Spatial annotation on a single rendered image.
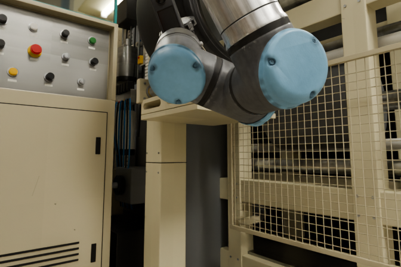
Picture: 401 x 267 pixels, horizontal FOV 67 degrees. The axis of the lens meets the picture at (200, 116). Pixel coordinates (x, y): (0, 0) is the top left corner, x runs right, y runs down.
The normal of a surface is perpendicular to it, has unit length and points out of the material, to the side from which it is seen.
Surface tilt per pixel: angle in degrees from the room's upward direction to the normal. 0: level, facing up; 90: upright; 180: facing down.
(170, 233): 90
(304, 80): 95
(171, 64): 124
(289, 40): 95
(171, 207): 90
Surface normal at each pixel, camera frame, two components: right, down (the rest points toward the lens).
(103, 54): 0.62, -0.10
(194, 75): -0.07, 0.44
